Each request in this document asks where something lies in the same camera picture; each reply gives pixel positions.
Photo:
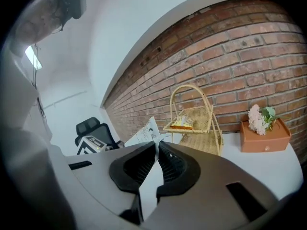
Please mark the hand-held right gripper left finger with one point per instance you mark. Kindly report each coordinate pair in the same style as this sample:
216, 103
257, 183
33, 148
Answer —
100, 176

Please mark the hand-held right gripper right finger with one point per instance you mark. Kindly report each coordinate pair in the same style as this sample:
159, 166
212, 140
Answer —
184, 174

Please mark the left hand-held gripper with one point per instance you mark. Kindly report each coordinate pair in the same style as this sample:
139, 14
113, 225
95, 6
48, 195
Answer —
91, 144

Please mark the wicker basket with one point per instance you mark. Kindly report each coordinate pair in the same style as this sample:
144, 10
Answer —
199, 140

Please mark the orange snack packet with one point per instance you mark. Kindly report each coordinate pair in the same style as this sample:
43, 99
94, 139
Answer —
181, 123

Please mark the black office chair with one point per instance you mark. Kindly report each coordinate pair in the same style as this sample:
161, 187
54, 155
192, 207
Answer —
96, 128

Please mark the orange drawer box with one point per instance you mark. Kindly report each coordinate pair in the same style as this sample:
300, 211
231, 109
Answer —
263, 140

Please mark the pink flower bouquet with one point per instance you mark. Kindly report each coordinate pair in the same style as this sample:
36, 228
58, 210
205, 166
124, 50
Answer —
255, 118

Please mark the ceiling light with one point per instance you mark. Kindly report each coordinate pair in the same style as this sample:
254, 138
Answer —
33, 56

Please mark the person's face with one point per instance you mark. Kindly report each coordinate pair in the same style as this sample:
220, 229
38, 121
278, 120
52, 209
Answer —
36, 25

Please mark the black head-mounted camera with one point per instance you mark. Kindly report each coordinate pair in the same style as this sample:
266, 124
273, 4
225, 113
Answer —
72, 1

